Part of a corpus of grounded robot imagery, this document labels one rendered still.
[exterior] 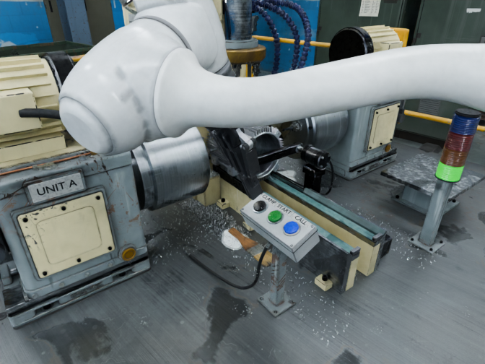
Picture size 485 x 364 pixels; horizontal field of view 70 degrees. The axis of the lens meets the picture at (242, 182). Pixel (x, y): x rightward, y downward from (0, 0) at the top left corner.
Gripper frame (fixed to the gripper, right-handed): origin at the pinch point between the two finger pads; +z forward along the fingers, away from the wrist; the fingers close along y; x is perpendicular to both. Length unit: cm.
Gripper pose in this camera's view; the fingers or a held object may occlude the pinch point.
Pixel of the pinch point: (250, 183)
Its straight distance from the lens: 71.3
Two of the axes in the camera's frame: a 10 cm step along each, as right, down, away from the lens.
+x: -7.4, 6.0, -3.0
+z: 3.1, 7.0, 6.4
